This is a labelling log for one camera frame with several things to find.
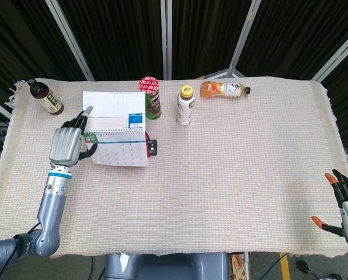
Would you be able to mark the dark tea bottle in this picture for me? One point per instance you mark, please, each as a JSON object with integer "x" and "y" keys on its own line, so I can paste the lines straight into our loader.
{"x": 48, "y": 100}

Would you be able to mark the beige woven tablecloth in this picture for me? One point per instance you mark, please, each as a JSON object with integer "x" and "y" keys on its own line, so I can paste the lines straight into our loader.
{"x": 220, "y": 175}

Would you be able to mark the black clamp holder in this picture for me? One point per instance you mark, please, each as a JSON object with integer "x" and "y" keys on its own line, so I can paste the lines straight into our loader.
{"x": 153, "y": 147}

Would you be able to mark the green Pringles can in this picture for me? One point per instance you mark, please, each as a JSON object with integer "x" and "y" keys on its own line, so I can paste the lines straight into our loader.
{"x": 154, "y": 108}

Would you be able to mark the black caster wheel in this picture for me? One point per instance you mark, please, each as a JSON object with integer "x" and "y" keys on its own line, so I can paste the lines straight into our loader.
{"x": 303, "y": 266}

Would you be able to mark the white bottle yellow cap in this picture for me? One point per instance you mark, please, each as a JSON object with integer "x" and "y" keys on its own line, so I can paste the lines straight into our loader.
{"x": 185, "y": 111}

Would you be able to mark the grey robot torso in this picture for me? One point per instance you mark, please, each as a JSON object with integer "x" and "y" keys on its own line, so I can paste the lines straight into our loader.
{"x": 177, "y": 266}

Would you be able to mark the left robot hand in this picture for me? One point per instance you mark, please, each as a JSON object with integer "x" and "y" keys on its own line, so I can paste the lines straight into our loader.
{"x": 64, "y": 146}

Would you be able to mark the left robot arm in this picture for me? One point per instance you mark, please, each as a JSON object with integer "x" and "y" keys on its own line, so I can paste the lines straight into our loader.
{"x": 51, "y": 204}

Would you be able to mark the orange juice bottle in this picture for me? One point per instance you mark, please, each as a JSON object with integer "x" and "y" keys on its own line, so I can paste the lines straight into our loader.
{"x": 220, "y": 89}

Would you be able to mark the red desk calendar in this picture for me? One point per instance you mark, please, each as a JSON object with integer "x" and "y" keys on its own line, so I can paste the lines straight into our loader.
{"x": 115, "y": 111}

